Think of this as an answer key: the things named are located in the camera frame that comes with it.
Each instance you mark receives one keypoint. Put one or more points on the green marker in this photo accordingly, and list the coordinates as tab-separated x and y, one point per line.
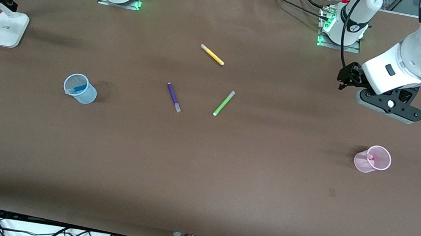
223	103

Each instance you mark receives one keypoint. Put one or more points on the blue marker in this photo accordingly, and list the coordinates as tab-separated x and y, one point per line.
79	89

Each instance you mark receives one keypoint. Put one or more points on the yellow marker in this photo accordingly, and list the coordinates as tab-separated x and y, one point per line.
212	54

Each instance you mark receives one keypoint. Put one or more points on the brown table cover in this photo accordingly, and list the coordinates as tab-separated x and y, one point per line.
197	197

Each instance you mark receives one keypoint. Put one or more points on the purple marker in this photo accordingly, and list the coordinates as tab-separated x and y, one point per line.
173	95

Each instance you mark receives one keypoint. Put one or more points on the translucent pink cup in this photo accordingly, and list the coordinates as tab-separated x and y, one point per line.
362	164

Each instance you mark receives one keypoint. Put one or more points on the translucent blue cup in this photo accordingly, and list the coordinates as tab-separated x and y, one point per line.
88	96

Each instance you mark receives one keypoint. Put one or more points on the pink marker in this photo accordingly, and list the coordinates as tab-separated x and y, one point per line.
371	155

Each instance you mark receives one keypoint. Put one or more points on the white stand with pole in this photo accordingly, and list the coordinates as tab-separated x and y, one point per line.
7	30

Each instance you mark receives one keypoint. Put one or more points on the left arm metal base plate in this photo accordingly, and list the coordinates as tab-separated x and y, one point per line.
352	49

